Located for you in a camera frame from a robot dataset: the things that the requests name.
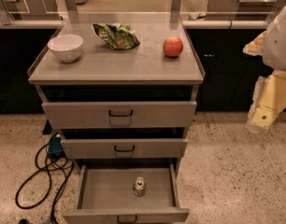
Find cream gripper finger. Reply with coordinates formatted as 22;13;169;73
243;35;264;56
247;70;286;133

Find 7up soda can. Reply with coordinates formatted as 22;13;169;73
133;176;146;197

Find grey drawer cabinet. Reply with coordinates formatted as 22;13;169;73
26;12;207;224

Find grey middle drawer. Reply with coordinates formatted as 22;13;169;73
61;139;187;159

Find white ceramic bowl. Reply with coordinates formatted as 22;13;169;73
48;35;83;63

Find black floor cable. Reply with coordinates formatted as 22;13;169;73
15;143;75;224

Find green chip bag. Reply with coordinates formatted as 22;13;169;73
93;23;140;50

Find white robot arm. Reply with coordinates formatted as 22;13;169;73
243;6;286;133

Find red apple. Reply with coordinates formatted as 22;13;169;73
163;36;183;58

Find grey drawer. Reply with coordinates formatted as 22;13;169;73
42;102;196;129
63;165;189;224
61;139;187;159

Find blue power adapter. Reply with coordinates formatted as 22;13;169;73
48;134;64;156

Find background grey cabinet left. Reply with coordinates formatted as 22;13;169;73
0;0;60;21

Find grey bottom drawer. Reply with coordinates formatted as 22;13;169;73
63;165;189;224

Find grey railing bar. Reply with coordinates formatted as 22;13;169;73
0;21;268;29

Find grey top drawer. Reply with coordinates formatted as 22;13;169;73
42;102;196;129

